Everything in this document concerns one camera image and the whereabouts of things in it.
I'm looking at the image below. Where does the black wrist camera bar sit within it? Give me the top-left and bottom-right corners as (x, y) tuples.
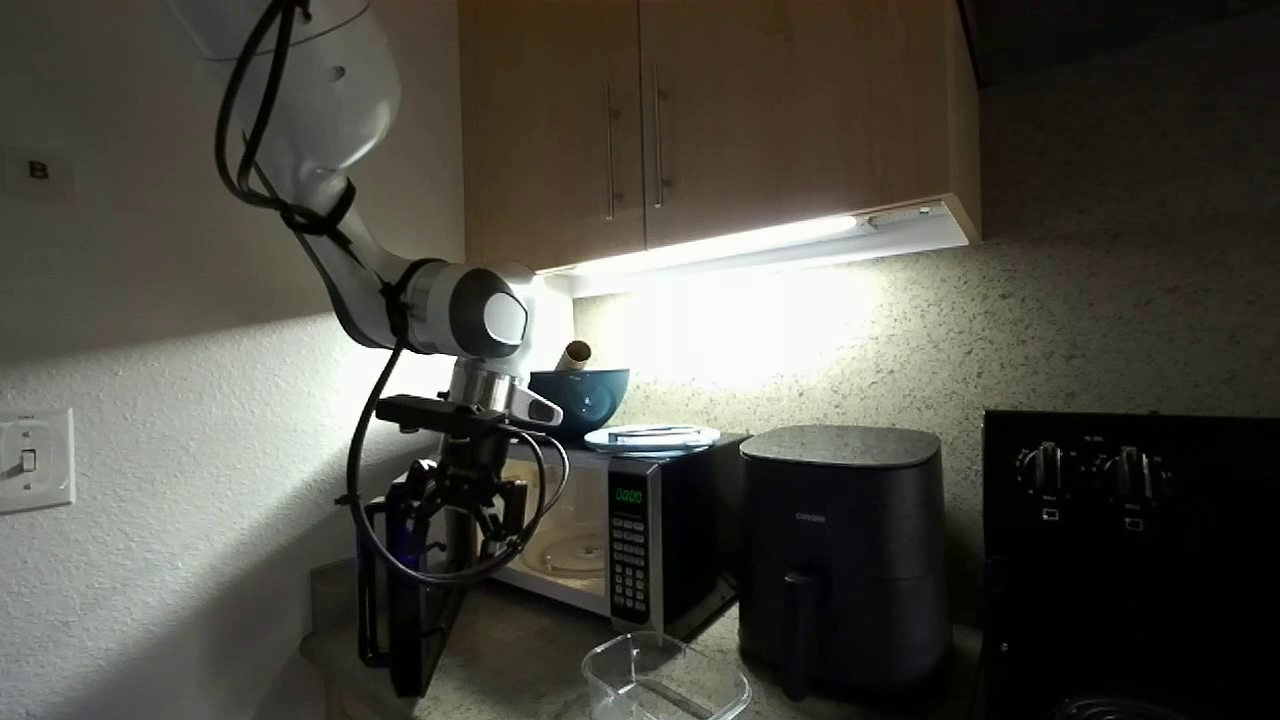
(370, 394), (565, 442)

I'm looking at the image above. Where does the round blue white lid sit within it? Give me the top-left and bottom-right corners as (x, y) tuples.
(581, 421), (722, 457)

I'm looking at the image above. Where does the clear plastic lunch box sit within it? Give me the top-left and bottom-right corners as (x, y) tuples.
(575, 628), (754, 720)

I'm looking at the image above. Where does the wooden pestle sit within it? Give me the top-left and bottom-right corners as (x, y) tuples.
(555, 338), (599, 380)

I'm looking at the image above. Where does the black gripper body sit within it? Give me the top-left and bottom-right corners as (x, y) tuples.
(411, 430), (526, 537)

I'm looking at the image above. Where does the black electric stove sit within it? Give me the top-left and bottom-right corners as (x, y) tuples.
(981, 410), (1280, 720)

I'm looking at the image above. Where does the under cabinet light strip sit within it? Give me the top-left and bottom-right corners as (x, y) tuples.
(536, 195), (977, 300)

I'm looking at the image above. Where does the blue mixing bowl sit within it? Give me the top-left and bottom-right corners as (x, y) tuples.
(526, 366), (633, 451)

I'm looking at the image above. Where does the black air fryer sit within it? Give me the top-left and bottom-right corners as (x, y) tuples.
(736, 424), (950, 705)

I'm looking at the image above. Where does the glass microwave turntable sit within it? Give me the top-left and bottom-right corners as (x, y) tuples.
(526, 528), (611, 581)

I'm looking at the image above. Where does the wooden upper cabinet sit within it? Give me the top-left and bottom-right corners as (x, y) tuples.
(455, 0), (989, 277)

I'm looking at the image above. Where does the wooden cabinet door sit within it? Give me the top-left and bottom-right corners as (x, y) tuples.
(634, 0), (966, 253)
(455, 0), (649, 272)

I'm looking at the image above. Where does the white wall light switch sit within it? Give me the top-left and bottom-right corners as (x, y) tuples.
(0, 404), (79, 521)

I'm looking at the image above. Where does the metal cabinet door handle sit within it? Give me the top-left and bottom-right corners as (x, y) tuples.
(604, 84), (633, 225)
(649, 84), (678, 222)

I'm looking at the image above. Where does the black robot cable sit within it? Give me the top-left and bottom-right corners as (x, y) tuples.
(211, 0), (570, 594)

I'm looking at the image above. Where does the black stove knob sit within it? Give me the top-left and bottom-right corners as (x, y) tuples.
(1092, 442), (1171, 508)
(1013, 442), (1081, 504)

